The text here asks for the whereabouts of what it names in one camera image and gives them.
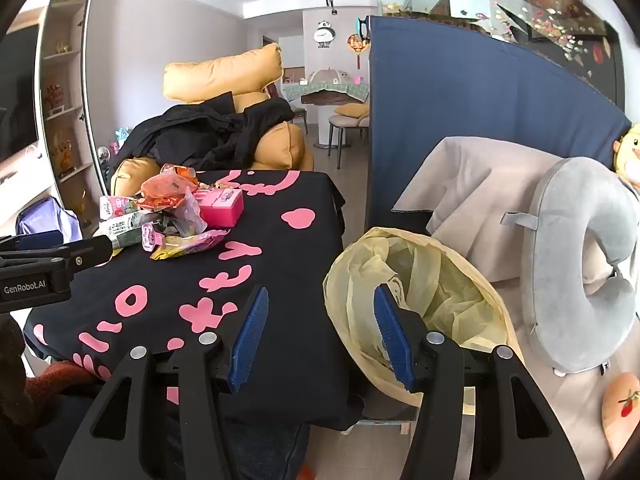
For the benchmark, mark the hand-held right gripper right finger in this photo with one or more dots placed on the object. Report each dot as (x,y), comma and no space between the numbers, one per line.
(392,340)

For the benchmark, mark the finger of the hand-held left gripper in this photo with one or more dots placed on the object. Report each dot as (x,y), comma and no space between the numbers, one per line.
(90,251)
(37,240)

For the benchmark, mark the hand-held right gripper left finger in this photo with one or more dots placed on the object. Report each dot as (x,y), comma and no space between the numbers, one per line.
(250,335)

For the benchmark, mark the dark green packet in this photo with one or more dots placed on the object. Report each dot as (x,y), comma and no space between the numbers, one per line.
(130,231)

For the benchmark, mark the white pink packet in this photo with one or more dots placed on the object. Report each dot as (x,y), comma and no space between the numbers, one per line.
(112,207)

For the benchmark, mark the small pink packet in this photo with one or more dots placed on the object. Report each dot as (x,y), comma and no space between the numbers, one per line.
(150,237)

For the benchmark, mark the translucent red plastic bag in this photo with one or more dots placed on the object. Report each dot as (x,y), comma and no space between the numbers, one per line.
(165,190)

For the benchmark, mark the clear plastic wrapper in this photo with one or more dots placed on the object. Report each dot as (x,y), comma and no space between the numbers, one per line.
(189,216)

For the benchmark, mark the yellow wrapper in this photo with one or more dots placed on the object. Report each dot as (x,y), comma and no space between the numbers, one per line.
(195,243)

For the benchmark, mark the purple bag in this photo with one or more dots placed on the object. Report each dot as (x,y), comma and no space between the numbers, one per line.
(45,217)

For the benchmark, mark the black cloth with pink print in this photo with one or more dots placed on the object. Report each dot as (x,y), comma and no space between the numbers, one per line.
(300,270)

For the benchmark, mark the rust fuzzy cloth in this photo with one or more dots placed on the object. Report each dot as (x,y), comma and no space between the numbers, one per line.
(55,380)

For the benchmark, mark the person's leg in jeans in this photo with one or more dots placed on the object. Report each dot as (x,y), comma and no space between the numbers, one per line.
(270,450)

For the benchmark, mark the small toy figures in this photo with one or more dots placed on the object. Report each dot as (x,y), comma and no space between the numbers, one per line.
(117,137)

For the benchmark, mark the pink box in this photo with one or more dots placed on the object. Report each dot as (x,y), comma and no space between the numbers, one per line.
(225,207)

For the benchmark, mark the dark television screen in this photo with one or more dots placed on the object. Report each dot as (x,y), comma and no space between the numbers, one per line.
(15,90)

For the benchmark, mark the white display shelf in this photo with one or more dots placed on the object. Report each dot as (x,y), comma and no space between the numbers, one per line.
(65,85)

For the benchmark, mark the black jacket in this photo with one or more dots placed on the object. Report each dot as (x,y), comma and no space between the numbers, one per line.
(200,135)

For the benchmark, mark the beige blanket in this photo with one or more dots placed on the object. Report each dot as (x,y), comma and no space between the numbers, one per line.
(480,185)

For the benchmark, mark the grey neck pillow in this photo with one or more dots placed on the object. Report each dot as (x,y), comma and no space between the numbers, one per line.
(565,210)

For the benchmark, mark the grey dining chair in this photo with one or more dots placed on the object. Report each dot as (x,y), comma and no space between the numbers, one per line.
(345,125)

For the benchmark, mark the yellow armchair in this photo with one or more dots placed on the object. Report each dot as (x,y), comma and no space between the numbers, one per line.
(225,72)

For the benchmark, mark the blue partition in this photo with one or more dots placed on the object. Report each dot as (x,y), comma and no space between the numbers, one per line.
(475,125)

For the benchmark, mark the yellow seat cushion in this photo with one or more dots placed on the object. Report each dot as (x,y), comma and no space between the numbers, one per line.
(352,110)

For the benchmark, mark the peach strawberry pillow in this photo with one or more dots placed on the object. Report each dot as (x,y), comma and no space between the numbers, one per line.
(620,410)

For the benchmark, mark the dining table with checkered cloth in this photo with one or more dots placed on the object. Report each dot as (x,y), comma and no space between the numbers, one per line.
(327,92)

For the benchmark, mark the mesh food cover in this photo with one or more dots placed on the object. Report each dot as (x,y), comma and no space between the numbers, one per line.
(327,77)

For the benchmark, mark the red hanging ornament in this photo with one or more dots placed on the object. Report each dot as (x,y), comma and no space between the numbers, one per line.
(356,42)

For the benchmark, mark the yellow duck plush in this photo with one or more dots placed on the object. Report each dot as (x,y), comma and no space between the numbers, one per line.
(630,152)

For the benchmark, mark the black track light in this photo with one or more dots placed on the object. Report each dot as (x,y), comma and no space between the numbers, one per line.
(330,2)

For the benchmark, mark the panda wall clock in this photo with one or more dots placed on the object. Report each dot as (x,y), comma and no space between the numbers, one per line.
(324,34)

